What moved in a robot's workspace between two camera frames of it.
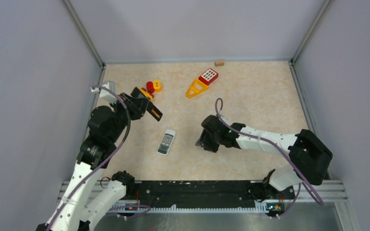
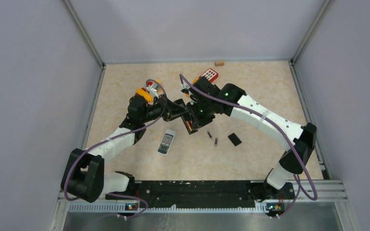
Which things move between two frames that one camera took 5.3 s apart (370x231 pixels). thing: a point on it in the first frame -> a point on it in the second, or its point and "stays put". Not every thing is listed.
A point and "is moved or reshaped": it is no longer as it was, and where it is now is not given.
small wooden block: (219, 63) stays put
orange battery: (155, 113) is moved or reshaped
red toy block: (208, 76) stays put
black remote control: (152, 110) is moved or reshaped
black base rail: (147, 194) stays put
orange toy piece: (146, 94) stays put
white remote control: (165, 146) stays put
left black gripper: (137, 106) -> (170, 109)
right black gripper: (208, 146) -> (200, 122)
